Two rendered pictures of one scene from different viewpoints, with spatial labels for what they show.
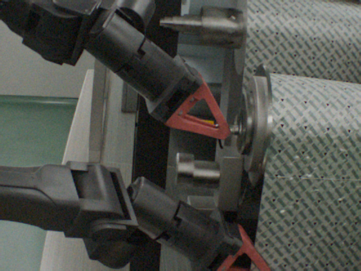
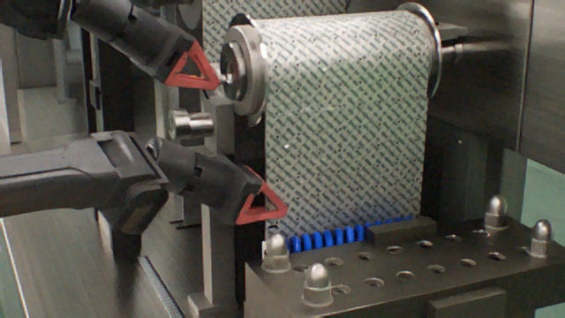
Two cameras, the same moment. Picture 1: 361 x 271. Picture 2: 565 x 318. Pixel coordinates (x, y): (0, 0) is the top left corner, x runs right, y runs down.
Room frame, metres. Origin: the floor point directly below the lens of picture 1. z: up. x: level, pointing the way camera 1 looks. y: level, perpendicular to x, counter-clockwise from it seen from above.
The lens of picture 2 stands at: (0.00, 0.20, 1.48)
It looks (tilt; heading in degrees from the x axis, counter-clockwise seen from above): 19 degrees down; 341
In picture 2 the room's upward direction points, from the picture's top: straight up
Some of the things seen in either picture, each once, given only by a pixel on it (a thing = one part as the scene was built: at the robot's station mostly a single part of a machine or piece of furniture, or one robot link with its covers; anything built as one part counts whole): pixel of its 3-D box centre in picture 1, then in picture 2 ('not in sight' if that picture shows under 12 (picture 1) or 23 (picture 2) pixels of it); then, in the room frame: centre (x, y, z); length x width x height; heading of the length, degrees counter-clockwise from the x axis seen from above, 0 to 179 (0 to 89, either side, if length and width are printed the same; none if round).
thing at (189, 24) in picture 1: (180, 23); not in sight; (1.24, 0.02, 1.33); 0.06 x 0.03 x 0.03; 95
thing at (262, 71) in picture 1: (259, 124); (245, 70); (0.99, -0.09, 1.25); 0.15 x 0.01 x 0.15; 5
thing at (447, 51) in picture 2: not in sight; (433, 53); (1.02, -0.38, 1.25); 0.07 x 0.04 x 0.04; 95
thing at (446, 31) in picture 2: not in sight; (439, 29); (1.02, -0.38, 1.28); 0.06 x 0.05 x 0.02; 95
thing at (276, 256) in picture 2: not in sight; (276, 250); (0.86, -0.09, 1.05); 0.04 x 0.04 x 0.04
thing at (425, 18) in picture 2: not in sight; (410, 55); (1.01, -0.34, 1.25); 0.15 x 0.01 x 0.15; 5
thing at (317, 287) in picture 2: not in sight; (317, 282); (0.77, -0.11, 1.05); 0.04 x 0.04 x 0.04
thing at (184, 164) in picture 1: (184, 169); (178, 124); (1.02, -0.01, 1.18); 0.04 x 0.02 x 0.04; 5
